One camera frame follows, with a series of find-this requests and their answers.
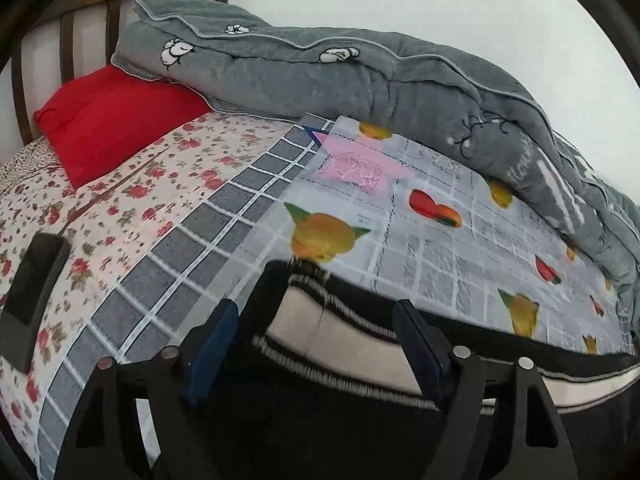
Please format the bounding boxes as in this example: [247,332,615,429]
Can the wooden headboard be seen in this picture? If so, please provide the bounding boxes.
[11,0,229,146]

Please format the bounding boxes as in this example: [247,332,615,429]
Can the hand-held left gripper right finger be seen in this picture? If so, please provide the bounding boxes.
[392,299,581,480]

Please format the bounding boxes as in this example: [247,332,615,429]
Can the red pillow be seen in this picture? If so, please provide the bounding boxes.
[34,65,213,190]

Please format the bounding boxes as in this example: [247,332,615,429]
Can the black pants with striped waistband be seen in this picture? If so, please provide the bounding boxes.
[200,259,640,480]

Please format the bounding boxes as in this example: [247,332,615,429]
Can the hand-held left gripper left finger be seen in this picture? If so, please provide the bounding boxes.
[54,299,240,480]

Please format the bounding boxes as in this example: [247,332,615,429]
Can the fruit-print plastic cloth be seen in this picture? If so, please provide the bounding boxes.
[175,115,636,361]

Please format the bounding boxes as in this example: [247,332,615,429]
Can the grey quilt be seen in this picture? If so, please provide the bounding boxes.
[111,0,640,333]

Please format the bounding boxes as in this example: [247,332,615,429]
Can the black phone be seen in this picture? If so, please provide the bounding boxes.
[0,234,71,375]

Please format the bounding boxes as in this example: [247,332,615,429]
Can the grey checked sheet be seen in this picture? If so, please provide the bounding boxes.
[37,114,336,480]

